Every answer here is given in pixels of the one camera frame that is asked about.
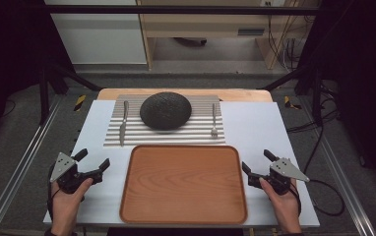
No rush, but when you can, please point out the white cabinet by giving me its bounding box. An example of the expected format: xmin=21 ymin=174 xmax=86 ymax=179
xmin=43 ymin=0 xmax=149 ymax=65

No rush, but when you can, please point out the wooden tray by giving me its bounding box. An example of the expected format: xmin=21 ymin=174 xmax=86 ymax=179
xmin=119 ymin=144 xmax=249 ymax=226

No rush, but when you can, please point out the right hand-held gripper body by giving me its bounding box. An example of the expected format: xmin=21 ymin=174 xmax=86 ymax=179
xmin=257 ymin=157 xmax=311 ymax=197

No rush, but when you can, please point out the aluminium rail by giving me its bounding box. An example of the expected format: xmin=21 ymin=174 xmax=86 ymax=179
xmin=318 ymin=141 xmax=376 ymax=236
xmin=0 ymin=96 xmax=63 ymax=236

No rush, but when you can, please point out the person's right hand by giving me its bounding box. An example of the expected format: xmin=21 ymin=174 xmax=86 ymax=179
xmin=259 ymin=177 xmax=303 ymax=232

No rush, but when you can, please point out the light wooden desk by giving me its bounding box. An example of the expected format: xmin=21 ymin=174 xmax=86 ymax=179
xmin=136 ymin=0 xmax=312 ymax=71

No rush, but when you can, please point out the dark textured round plate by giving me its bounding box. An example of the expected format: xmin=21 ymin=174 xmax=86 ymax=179
xmin=139 ymin=91 xmax=193 ymax=132

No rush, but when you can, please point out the dark curtain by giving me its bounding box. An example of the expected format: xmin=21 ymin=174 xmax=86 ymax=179
xmin=0 ymin=0 xmax=76 ymax=151
xmin=302 ymin=0 xmax=376 ymax=193

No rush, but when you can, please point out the black chair base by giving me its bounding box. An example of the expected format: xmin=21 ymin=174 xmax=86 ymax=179
xmin=172 ymin=36 xmax=208 ymax=47

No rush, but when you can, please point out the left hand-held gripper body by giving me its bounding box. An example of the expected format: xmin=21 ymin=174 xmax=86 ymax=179
xmin=48 ymin=151 xmax=94 ymax=195

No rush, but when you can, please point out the hand-held gripper cable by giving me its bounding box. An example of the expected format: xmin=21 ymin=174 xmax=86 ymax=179
xmin=46 ymin=163 xmax=58 ymax=220
xmin=292 ymin=181 xmax=303 ymax=217

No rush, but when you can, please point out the right hand-held gripper cable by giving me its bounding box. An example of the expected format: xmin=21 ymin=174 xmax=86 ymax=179
xmin=292 ymin=181 xmax=303 ymax=217

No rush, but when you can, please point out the silver table knife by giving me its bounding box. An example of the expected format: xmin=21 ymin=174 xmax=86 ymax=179
xmin=119 ymin=99 xmax=130 ymax=148

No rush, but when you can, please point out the thin black desk cable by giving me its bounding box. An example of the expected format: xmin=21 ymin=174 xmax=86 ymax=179
xmin=267 ymin=6 xmax=282 ymax=64

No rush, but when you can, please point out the person's left hand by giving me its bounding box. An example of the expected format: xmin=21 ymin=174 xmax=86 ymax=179
xmin=49 ymin=177 xmax=94 ymax=230

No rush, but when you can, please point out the silver fork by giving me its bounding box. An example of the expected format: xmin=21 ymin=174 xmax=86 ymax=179
xmin=210 ymin=102 xmax=219 ymax=138

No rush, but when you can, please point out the looped black floor cable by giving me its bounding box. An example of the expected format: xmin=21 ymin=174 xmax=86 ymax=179
xmin=302 ymin=124 xmax=345 ymax=217

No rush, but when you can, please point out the black horizontal frame bar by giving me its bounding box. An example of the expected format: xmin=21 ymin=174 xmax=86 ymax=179
xmin=43 ymin=4 xmax=322 ymax=16

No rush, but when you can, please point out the black metal stand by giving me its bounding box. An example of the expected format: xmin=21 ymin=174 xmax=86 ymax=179
xmin=260 ymin=63 xmax=325 ymax=128
xmin=38 ymin=62 xmax=102 ymax=126

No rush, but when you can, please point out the grey striped placemat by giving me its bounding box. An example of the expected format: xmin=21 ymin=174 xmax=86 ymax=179
xmin=102 ymin=94 xmax=226 ymax=148

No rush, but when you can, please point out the left hand-held gripper cable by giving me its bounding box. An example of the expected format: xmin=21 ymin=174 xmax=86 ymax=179
xmin=46 ymin=163 xmax=58 ymax=220

